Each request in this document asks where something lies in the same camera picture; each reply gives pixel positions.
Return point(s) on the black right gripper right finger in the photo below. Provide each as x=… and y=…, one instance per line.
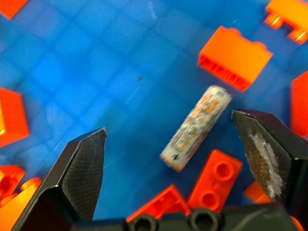
x=269, y=154

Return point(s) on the orange toy building brick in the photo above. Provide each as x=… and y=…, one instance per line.
x=234, y=57
x=12, y=118
x=216, y=180
x=9, y=179
x=300, y=106
x=11, y=7
x=18, y=203
x=298, y=222
x=162, y=203
x=257, y=192
x=287, y=18

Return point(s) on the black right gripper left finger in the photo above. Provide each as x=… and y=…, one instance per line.
x=79, y=173

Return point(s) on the blue plastic bin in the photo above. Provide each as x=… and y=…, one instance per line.
x=101, y=72

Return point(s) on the white orange printed battery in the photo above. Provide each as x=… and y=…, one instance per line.
x=195, y=128

